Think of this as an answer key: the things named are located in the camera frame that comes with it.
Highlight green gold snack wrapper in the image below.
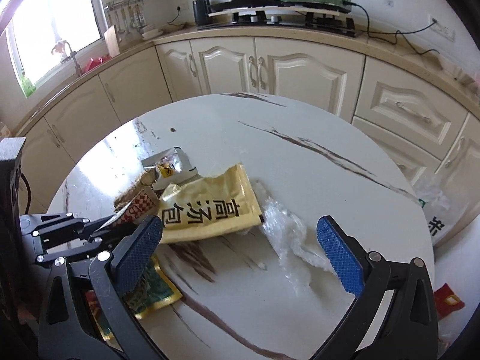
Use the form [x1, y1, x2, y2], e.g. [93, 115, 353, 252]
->
[85, 254, 182, 341]

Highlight clear plastic wrap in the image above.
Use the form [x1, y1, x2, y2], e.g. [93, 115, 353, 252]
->
[252, 181, 335, 297]

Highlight red white checkered wrapper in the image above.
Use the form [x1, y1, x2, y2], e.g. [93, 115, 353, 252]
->
[109, 187, 159, 227]

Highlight silver foil wrapper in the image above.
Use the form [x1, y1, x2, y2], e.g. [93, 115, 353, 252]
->
[142, 147, 198, 191]

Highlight gold soup packet wrapper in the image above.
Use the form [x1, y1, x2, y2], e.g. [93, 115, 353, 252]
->
[157, 163, 263, 244]

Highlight kitchen window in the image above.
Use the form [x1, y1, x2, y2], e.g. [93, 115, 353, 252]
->
[7, 0, 106, 96]

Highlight red packet on floor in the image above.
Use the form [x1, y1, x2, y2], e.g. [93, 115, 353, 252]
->
[433, 283, 465, 320]

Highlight white plastic bag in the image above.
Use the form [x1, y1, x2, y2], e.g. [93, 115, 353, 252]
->
[413, 172, 468, 246]

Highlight round white marble table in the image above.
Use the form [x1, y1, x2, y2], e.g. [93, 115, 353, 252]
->
[46, 92, 436, 360]

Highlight green bottle on windowsill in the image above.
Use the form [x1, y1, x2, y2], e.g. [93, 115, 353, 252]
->
[20, 72, 37, 98]

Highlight lower cream base cabinets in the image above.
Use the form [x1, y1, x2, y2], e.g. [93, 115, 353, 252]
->
[21, 35, 479, 232]

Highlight red plastic basin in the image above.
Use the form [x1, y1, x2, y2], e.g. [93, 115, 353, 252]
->
[83, 55, 112, 73]

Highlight chrome sink faucet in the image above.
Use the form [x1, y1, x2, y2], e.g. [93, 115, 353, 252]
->
[51, 40, 82, 77]

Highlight wooden cutting board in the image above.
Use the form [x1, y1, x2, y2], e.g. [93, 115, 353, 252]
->
[103, 25, 120, 58]

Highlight stacked white bowls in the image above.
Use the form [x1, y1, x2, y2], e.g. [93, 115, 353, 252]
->
[141, 24, 164, 41]

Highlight hanging utensil rack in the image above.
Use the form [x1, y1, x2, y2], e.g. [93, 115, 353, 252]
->
[103, 0, 146, 35]

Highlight black electric kettle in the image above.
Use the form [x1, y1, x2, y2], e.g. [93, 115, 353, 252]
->
[192, 0, 212, 27]

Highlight black gas stove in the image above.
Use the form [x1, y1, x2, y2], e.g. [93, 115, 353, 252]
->
[197, 4, 361, 38]

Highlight black power cable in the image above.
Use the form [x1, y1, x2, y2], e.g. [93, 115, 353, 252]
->
[346, 1, 442, 56]

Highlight wall power socket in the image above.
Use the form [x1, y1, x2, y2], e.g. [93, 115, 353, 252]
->
[428, 15, 456, 42]

